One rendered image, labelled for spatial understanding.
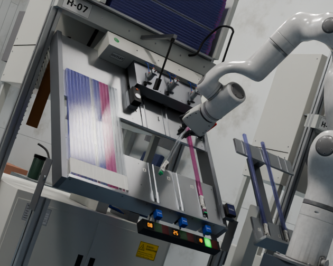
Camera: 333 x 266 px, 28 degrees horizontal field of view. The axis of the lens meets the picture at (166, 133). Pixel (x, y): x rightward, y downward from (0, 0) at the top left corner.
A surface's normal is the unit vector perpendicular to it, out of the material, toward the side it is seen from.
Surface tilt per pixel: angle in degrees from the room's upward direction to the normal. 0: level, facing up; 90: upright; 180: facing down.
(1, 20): 90
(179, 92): 46
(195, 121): 136
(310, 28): 92
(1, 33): 90
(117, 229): 90
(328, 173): 128
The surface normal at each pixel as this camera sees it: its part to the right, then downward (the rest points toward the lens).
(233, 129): -0.68, -0.29
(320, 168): -0.66, 0.35
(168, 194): 0.59, -0.58
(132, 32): 0.51, 0.11
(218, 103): -0.44, 0.52
